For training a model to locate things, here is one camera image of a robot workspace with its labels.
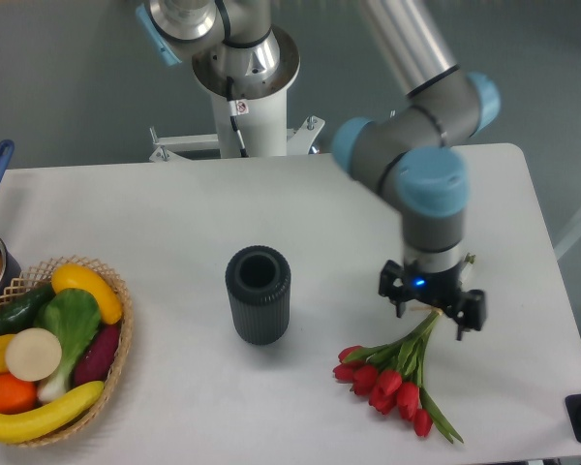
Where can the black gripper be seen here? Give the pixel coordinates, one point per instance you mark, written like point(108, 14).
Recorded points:
point(437, 289)

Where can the red tulip bouquet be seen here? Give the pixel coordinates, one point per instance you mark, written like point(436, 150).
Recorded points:
point(391, 377)

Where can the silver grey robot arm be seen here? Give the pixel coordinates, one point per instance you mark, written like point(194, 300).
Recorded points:
point(409, 160)

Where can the dark grey ribbed vase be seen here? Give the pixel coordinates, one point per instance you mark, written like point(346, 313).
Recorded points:
point(258, 282)

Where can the purple sweet potato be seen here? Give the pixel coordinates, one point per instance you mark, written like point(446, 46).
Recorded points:
point(97, 360)

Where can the green bok choy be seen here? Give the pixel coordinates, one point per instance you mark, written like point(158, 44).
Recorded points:
point(73, 317)

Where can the yellow squash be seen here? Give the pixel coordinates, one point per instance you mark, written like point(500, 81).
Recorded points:
point(76, 276)

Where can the woven wicker basket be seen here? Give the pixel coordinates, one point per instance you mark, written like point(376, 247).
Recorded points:
point(40, 274)

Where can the beige round radish slice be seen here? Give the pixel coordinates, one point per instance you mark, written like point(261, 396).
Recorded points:
point(33, 354)

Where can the green cucumber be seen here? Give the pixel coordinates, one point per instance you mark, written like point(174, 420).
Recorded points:
point(21, 313)

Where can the orange fruit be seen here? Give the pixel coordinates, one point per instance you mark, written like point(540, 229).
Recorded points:
point(16, 396)

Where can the yellow banana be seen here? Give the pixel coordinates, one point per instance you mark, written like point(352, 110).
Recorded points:
point(31, 425)

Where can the metal table clamp bracket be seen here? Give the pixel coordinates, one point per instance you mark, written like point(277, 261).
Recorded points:
point(300, 141)

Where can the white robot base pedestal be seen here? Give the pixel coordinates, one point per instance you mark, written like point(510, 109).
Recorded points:
point(248, 88)

